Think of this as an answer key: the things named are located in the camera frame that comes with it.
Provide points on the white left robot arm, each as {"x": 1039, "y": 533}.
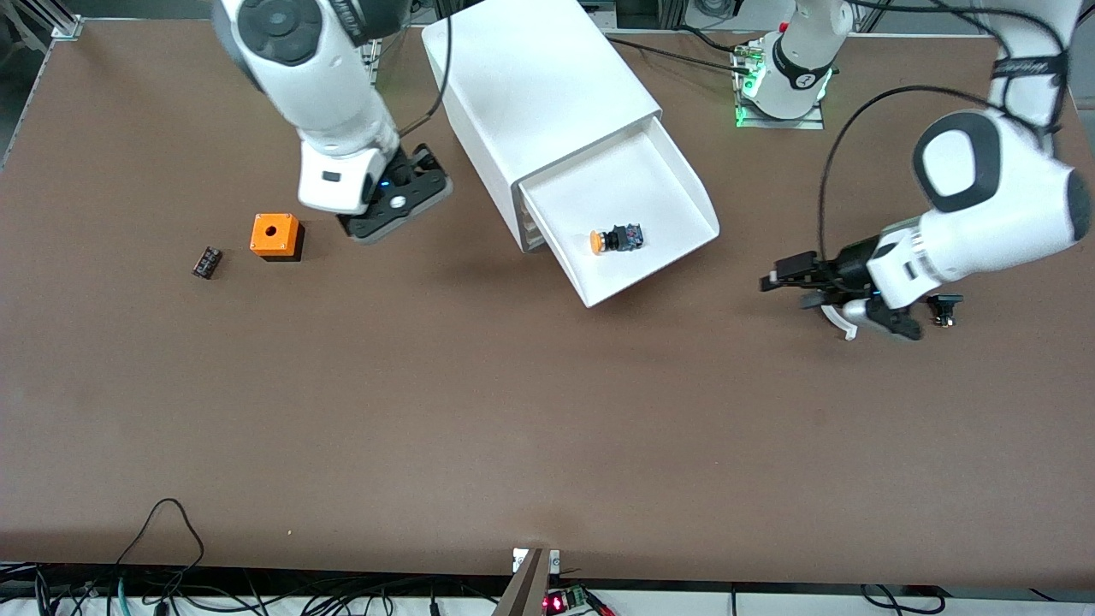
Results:
{"x": 1001, "y": 205}

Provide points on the circuit board with red LED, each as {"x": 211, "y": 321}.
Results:
{"x": 573, "y": 601}

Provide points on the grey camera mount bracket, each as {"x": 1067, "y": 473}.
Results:
{"x": 526, "y": 586}

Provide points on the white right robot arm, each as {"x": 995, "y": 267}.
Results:
{"x": 325, "y": 77}

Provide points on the black clamp part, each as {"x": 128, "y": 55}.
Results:
{"x": 945, "y": 306}

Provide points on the white curved plastic arc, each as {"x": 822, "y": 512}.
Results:
{"x": 838, "y": 321}

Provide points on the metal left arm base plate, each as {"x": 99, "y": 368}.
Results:
{"x": 817, "y": 120}

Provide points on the small black terminal block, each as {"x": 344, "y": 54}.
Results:
{"x": 206, "y": 262}

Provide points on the orange push button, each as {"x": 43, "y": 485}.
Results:
{"x": 618, "y": 239}

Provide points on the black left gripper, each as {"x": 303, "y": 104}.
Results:
{"x": 849, "y": 264}

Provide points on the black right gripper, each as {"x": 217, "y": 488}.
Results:
{"x": 401, "y": 170}

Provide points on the orange box with hole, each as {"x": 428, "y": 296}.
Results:
{"x": 274, "y": 233}

